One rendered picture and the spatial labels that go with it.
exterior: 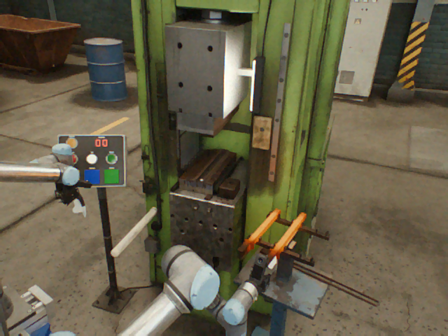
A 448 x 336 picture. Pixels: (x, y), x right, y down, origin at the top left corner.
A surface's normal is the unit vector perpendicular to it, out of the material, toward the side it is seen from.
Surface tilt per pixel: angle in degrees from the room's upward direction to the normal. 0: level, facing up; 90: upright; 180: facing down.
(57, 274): 0
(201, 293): 87
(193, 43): 90
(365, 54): 90
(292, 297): 0
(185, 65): 90
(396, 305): 0
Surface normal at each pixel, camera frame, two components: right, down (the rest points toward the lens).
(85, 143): 0.09, -0.04
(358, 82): -0.40, 0.42
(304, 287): 0.03, -0.89
